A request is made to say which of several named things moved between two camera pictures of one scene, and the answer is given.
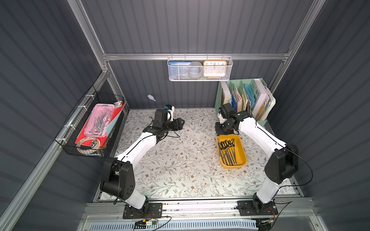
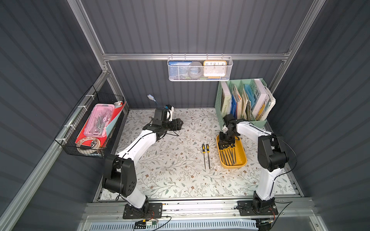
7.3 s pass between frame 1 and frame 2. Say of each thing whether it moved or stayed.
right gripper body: moved
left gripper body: stayed
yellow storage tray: stayed
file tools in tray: stayed
